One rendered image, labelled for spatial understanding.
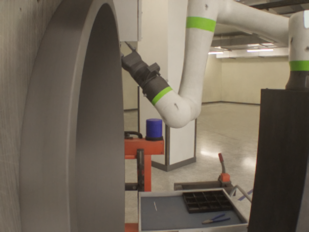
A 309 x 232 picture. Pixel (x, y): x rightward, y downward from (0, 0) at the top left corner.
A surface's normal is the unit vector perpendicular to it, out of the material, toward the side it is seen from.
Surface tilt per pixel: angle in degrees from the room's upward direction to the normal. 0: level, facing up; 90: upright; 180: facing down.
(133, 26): 137
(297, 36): 90
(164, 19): 90
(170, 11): 90
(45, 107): 63
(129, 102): 90
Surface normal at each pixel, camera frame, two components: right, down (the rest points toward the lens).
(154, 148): 0.06, 0.14
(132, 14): 0.04, 0.82
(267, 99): -0.98, 0.03
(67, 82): 0.05, -0.39
